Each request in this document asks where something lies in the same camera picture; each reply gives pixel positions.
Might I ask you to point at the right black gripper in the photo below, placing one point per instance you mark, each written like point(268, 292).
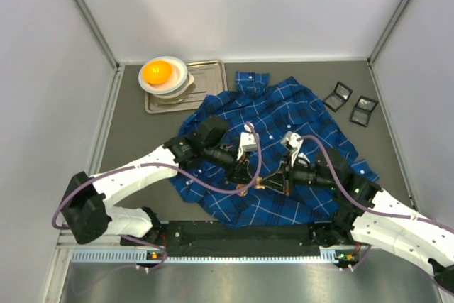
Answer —
point(287, 174)

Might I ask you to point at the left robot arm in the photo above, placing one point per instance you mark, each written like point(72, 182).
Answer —
point(89, 205)

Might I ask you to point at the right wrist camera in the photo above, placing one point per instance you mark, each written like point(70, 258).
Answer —
point(293, 142)

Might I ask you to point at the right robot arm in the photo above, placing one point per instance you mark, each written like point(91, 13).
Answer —
point(369, 214)

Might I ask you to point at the round brown badge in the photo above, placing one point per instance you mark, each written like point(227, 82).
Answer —
point(242, 190)

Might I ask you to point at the orange ball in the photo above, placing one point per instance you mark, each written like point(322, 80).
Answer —
point(157, 72)

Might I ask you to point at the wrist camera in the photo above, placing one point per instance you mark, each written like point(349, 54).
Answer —
point(247, 143)
point(293, 142)

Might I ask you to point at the black jewelry box right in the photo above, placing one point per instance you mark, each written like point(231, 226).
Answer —
point(362, 111)

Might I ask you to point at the orange maple leaf brooch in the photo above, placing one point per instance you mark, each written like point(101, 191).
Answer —
point(260, 186)

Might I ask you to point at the white bowl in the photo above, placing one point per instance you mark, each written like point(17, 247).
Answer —
point(179, 68)

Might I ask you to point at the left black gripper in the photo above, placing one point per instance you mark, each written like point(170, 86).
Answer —
point(240, 165)

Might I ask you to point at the silver metal tray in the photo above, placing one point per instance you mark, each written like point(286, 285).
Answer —
point(209, 79)

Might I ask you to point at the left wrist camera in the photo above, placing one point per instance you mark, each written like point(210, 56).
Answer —
point(247, 143)

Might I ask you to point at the black jewelry box left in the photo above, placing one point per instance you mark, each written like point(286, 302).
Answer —
point(338, 97)

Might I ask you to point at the black jewelry box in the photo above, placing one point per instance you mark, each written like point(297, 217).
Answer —
point(362, 111)
point(338, 97)

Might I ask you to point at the blue plaid shirt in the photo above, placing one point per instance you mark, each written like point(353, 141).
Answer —
point(273, 110)

